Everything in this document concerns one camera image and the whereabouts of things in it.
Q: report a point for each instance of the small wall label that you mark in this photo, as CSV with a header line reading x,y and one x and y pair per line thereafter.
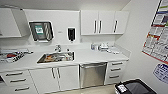
x,y
60,32

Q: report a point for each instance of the black soap dispenser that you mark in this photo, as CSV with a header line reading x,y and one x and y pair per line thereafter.
x,y
71,35

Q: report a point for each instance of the chrome faucet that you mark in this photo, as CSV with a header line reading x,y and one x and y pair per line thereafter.
x,y
58,48

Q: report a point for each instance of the colourful wall poster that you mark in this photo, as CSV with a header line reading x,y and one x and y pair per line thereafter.
x,y
158,33

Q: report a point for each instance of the stainless steel sink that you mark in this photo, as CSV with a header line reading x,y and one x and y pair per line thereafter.
x,y
56,57

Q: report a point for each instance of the blue label bottle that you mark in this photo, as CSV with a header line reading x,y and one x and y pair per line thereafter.
x,y
93,47

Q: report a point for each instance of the blue white wall notice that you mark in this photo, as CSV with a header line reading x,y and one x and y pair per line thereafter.
x,y
161,73

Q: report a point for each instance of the stainless steel dishwasher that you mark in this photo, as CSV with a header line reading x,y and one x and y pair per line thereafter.
x,y
93,75

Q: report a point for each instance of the dish rack with dishes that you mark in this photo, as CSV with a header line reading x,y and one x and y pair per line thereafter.
x,y
13,56

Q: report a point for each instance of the steel paper towel dispenser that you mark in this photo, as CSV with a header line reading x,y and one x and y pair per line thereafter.
x,y
40,31

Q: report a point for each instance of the white drawer unit narrow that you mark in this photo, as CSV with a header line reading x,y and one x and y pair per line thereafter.
x,y
116,71

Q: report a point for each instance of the dishes on counter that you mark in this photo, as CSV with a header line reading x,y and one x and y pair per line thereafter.
x,y
115,51

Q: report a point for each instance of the white under-sink cabinet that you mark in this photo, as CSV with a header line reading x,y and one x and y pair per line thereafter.
x,y
55,80

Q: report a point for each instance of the stack of white cups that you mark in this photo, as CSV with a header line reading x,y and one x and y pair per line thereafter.
x,y
104,47

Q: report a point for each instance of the white drawer unit wide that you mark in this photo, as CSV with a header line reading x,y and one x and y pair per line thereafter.
x,y
15,83

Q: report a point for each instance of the white wall cabinet three doors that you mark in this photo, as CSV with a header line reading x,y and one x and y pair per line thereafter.
x,y
105,22

